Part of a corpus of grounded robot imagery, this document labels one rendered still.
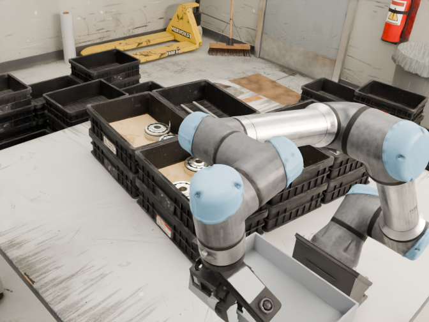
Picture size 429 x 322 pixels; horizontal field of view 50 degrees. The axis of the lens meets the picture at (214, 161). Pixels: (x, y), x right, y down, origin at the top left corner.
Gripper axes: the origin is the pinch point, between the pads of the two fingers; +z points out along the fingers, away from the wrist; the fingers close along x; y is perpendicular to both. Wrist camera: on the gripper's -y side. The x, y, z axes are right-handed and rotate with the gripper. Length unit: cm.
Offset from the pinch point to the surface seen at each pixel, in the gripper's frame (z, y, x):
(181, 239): 39, 46, -25
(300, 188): 40, 29, -67
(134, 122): 40, 105, -57
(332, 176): 46, 25, -83
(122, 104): 32, 110, -57
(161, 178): 23, 58, -31
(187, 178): 36, 61, -44
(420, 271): 57, -16, -72
